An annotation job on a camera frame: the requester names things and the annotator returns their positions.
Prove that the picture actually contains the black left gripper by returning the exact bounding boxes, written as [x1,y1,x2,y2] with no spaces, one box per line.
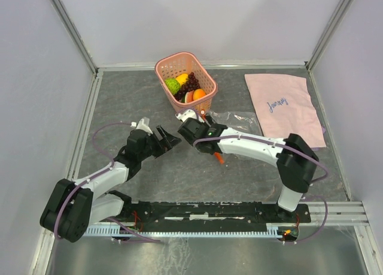
[138,125,181,161]

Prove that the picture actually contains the pink plastic basket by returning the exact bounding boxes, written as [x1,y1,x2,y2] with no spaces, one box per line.
[155,52,218,111]

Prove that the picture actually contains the dark red toy grapes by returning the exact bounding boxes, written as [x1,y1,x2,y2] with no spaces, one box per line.
[174,72,200,102]

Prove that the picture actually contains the green toy fruit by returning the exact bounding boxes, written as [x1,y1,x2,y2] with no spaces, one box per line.
[165,78,181,95]

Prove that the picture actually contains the clear zip top bag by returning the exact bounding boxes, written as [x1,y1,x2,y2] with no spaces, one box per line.
[203,110,263,135]

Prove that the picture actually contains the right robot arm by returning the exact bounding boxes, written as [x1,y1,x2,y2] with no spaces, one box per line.
[178,115,318,222]

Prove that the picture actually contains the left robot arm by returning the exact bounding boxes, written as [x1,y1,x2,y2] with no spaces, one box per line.
[39,126,181,243]

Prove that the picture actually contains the toy peach slice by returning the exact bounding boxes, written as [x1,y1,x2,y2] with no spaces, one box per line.
[181,90,194,104]

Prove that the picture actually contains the orange toy fruit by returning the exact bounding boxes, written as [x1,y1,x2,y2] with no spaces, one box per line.
[193,89,206,101]

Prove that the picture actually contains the yellow toy mango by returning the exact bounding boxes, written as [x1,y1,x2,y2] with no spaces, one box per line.
[175,73,189,86]

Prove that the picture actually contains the pink cloth with writing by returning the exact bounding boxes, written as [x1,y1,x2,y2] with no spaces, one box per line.
[245,74,326,149]

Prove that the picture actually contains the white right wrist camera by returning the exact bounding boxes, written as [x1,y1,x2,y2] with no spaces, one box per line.
[175,108,199,122]

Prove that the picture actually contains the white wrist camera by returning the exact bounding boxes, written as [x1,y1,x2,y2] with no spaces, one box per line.
[130,117,153,135]
[175,108,199,122]

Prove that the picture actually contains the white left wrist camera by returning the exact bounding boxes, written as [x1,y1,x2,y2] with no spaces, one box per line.
[130,117,153,135]

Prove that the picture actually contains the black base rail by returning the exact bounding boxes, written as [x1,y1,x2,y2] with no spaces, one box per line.
[115,201,311,232]

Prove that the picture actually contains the light blue cable duct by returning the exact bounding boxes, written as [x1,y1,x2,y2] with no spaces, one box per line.
[83,223,291,239]

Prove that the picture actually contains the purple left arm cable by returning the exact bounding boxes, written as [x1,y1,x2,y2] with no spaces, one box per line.
[53,122,162,244]

